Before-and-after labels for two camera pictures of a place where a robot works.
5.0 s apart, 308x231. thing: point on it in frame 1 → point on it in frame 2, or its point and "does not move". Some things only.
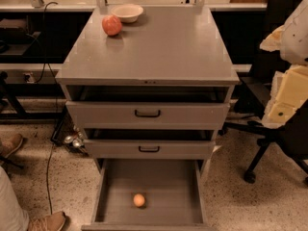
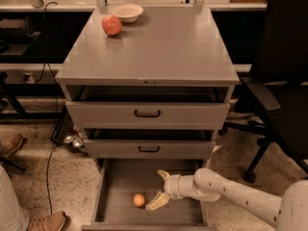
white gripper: (296, 38) → (172, 186)
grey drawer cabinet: (160, 90) does not move
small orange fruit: (139, 199) does not move
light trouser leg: (12, 216) does not move
